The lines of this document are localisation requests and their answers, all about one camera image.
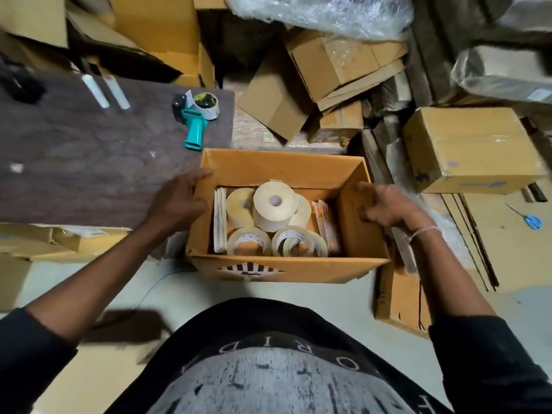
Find person's right forearm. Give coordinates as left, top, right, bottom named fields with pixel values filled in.
left=407, top=230, right=552, bottom=414

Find blue handled scissors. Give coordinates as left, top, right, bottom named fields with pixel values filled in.
left=507, top=204, right=543, bottom=231

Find clear plastic wrapped bundle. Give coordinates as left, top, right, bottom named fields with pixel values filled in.
left=223, top=0, right=415, bottom=41

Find person's left forearm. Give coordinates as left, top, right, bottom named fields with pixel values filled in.
left=0, top=219, right=167, bottom=414

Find stack of grey wrapped bundles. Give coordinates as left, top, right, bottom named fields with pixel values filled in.
left=405, top=0, right=552, bottom=108

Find tilted brown carton plastic patch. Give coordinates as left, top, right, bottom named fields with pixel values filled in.
left=285, top=29, right=409, bottom=113

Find sealed taped carton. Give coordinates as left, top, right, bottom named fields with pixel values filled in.
left=403, top=106, right=549, bottom=194

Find yellowish label roll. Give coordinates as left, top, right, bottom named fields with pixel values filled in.
left=226, top=187, right=258, bottom=229

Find black printed shirt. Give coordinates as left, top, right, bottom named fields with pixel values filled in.
left=105, top=297, right=454, bottom=414

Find white label sheet bundle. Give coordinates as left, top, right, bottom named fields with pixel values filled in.
left=213, top=187, right=228, bottom=254

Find small orange carton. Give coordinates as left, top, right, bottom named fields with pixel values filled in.
left=51, top=226, right=132, bottom=256

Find black mesh pen holder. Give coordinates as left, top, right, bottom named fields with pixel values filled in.
left=0, top=60, right=46, bottom=104

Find plastic wrapped dark sheet stack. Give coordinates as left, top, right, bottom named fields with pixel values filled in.
left=362, top=116, right=475, bottom=272

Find pale wrist thread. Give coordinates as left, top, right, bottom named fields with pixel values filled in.
left=405, top=225, right=442, bottom=244

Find person's right hand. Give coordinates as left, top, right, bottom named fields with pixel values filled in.
left=353, top=181, right=436, bottom=242

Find white paper tube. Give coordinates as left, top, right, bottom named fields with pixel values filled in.
left=102, top=75, right=131, bottom=110
left=80, top=72, right=111, bottom=109

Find person's left hand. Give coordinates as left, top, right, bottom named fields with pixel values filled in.
left=144, top=167, right=214, bottom=237

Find folded flat brown carton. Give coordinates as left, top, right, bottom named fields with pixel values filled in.
left=237, top=47, right=316, bottom=143

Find teal tape dispenser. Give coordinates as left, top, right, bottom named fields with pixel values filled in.
left=172, top=91, right=220, bottom=151

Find small brown carton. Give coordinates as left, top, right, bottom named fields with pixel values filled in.
left=308, top=101, right=365, bottom=145

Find white label roll brown core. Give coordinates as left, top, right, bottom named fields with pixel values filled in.
left=289, top=193, right=312, bottom=229

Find brown supply box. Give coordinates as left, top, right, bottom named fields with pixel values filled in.
left=185, top=148, right=391, bottom=284

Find open orange carton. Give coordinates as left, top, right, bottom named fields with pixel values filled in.
left=108, top=0, right=216, bottom=89

